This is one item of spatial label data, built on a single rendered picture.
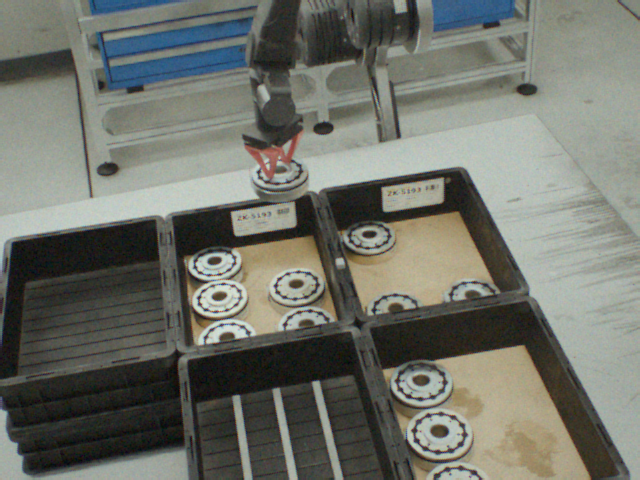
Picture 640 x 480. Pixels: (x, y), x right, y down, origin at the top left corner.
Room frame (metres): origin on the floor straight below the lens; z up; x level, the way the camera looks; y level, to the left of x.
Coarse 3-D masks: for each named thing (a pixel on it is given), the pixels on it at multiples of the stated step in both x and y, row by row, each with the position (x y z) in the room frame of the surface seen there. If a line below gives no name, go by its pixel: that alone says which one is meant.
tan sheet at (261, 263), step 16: (288, 240) 1.61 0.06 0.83; (304, 240) 1.61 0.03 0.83; (192, 256) 1.59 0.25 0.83; (240, 256) 1.57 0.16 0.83; (256, 256) 1.57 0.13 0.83; (272, 256) 1.56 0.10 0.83; (288, 256) 1.56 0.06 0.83; (304, 256) 1.56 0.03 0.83; (256, 272) 1.52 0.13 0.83; (272, 272) 1.52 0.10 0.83; (320, 272) 1.50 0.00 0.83; (192, 288) 1.49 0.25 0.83; (256, 288) 1.47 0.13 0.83; (256, 304) 1.43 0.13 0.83; (192, 320) 1.40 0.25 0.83; (256, 320) 1.38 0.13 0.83; (272, 320) 1.38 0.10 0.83; (336, 320) 1.36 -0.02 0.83
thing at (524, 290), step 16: (400, 176) 1.66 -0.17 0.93; (416, 176) 1.65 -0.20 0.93; (432, 176) 1.65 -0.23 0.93; (464, 176) 1.64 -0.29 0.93; (320, 192) 1.62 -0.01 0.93; (480, 208) 1.53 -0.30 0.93; (496, 224) 1.47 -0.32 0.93; (336, 240) 1.47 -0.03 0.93; (496, 240) 1.43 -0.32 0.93; (512, 256) 1.38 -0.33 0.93; (512, 272) 1.34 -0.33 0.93; (352, 288) 1.34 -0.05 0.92; (528, 288) 1.29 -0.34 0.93; (352, 304) 1.29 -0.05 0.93; (432, 304) 1.27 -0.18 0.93; (448, 304) 1.27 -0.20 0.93; (464, 304) 1.27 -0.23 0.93; (368, 320) 1.25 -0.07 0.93
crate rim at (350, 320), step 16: (208, 208) 1.61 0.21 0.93; (224, 208) 1.60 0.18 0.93; (320, 208) 1.57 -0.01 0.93; (320, 224) 1.52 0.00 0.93; (176, 256) 1.47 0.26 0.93; (336, 256) 1.42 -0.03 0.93; (176, 272) 1.42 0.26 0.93; (336, 272) 1.38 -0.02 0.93; (176, 288) 1.37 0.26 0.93; (176, 304) 1.33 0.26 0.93; (176, 320) 1.29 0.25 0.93; (352, 320) 1.25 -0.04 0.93; (176, 336) 1.25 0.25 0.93; (256, 336) 1.23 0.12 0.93; (272, 336) 1.23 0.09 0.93
